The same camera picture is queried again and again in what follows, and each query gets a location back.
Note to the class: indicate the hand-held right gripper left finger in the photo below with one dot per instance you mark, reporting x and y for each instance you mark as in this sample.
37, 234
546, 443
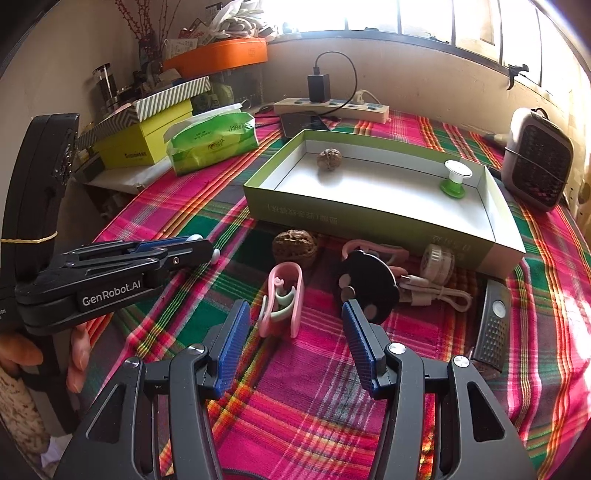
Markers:
231, 353

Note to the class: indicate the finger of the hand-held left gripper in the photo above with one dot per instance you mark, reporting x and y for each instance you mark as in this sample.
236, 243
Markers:
152, 244
184, 259

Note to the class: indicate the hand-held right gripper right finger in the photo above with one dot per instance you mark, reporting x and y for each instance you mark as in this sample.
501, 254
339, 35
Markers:
362, 353

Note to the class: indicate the black round panda-shaped object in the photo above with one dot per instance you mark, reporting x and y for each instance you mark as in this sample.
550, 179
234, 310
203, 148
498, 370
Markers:
367, 281

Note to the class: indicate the large brown walnut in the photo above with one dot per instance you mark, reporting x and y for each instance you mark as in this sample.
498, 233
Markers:
295, 248

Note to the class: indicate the white round reel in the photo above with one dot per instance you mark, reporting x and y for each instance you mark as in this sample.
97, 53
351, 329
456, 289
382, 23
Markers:
438, 262

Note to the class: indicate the green cardboard box tray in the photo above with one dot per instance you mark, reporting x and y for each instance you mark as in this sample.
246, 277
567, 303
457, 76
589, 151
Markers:
369, 184

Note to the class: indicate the person's left forearm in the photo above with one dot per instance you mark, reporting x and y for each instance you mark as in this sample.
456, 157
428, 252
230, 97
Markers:
18, 410

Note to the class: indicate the person's left hand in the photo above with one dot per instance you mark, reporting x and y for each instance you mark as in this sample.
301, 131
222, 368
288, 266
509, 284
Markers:
81, 355

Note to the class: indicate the white board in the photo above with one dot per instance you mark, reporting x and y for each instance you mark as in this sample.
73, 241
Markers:
134, 177

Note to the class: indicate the plaid tablecloth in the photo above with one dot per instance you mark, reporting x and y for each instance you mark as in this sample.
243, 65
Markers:
300, 415

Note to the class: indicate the yellow-green box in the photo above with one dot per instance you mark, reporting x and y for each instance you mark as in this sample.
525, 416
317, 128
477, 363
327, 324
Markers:
138, 143

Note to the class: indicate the green tissue pack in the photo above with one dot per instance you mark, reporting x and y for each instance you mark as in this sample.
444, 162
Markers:
207, 143

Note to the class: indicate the metal thermos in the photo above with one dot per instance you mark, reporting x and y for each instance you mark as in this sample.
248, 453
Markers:
105, 87

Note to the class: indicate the dark grey remote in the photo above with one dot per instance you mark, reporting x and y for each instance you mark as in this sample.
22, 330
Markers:
491, 332

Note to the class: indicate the striped box lid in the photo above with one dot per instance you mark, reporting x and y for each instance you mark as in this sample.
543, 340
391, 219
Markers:
171, 94

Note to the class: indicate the small brown walnut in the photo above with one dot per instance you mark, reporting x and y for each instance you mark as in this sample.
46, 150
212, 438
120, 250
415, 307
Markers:
328, 158

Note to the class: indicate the clear plastic container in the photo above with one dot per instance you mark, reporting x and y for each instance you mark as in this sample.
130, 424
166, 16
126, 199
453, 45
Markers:
240, 90

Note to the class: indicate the black smartphone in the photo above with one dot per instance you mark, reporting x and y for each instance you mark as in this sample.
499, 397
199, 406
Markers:
300, 123

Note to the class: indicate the white round cap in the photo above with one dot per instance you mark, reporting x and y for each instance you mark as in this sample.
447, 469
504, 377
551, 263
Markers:
455, 177

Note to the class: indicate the red branches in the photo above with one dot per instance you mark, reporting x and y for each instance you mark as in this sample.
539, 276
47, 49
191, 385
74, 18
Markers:
138, 23

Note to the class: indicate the orange box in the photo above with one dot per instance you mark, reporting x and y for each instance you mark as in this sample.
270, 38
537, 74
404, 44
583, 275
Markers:
221, 53

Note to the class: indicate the black charger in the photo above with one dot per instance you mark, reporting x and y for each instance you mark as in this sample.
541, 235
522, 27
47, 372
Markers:
319, 87

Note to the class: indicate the white power strip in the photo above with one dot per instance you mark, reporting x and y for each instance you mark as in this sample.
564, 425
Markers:
369, 111

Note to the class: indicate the white plug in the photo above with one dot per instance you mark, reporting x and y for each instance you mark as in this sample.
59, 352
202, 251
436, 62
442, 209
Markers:
364, 97

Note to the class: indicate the white plastic bag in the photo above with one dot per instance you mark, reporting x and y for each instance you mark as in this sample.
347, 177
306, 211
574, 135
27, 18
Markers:
235, 16

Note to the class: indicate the grey cream handheld tool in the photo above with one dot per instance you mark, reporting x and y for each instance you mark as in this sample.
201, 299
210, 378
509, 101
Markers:
496, 137

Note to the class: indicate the small grey heater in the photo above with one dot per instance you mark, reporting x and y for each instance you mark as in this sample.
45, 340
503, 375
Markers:
538, 161

